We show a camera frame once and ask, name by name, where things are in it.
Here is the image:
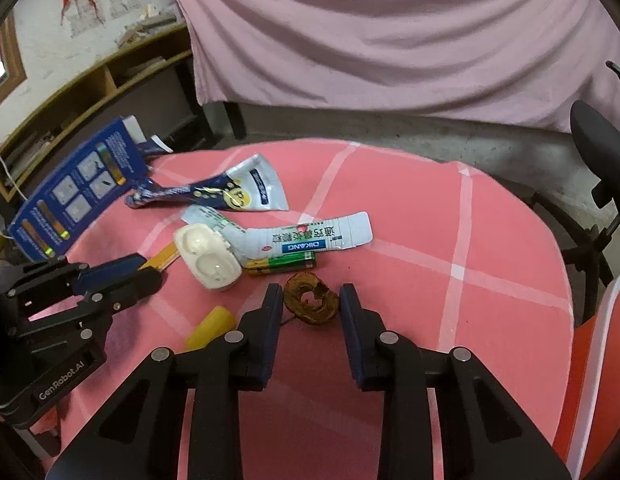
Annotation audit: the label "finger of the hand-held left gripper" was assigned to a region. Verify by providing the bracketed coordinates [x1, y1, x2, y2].
[81, 268, 164, 346]
[6, 253, 149, 317]

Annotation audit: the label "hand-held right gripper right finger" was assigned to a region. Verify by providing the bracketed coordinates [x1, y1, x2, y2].
[339, 283, 573, 480]

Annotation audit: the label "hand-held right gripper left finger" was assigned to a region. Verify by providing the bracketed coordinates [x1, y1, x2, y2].
[44, 282, 284, 480]

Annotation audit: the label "brown dried ring peel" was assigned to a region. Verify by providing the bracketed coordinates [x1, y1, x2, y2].
[282, 271, 341, 329]

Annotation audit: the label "yellow strip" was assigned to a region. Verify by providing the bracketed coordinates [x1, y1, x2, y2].
[138, 242, 182, 274]

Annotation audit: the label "blue cardboard box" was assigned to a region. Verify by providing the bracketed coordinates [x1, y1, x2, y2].
[10, 116, 173, 262]

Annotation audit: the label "red basin with white rim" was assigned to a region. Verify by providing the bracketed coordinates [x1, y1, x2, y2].
[551, 270, 620, 480]

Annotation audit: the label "yellow plastic cylinder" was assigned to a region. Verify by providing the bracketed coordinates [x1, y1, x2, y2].
[185, 305, 236, 352]

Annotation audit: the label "green battery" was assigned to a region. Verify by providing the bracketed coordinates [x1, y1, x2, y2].
[246, 252, 317, 276]

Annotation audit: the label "white plastic earbud case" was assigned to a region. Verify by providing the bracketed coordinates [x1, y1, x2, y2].
[174, 223, 243, 292]

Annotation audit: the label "pink checked tablecloth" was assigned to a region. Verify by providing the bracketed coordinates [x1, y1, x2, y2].
[30, 137, 577, 480]

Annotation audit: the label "white squeezed tube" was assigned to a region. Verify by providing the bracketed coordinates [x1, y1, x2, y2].
[182, 204, 374, 267]

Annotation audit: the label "pile of shelf papers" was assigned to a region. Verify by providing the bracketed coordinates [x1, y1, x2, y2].
[8, 131, 56, 172]

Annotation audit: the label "blue squeezed toothpaste tube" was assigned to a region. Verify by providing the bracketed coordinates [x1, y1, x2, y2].
[124, 154, 289, 214]

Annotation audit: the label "curved wooden shelf desk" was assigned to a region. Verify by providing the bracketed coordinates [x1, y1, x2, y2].
[0, 21, 215, 203]

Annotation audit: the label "thin shelf papers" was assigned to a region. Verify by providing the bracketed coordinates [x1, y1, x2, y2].
[121, 55, 167, 79]

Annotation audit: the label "stack of papers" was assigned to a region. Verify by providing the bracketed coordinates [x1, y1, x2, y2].
[114, 4, 179, 49]

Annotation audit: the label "pink hanging sheet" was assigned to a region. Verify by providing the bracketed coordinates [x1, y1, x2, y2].
[160, 0, 618, 134]

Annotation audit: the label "black office chair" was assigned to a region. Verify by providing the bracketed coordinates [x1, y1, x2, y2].
[529, 60, 620, 288]

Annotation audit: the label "white cable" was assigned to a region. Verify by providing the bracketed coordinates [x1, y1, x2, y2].
[0, 151, 29, 202]

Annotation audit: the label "wooden window frame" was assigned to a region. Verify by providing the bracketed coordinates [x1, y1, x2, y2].
[0, 11, 29, 112]

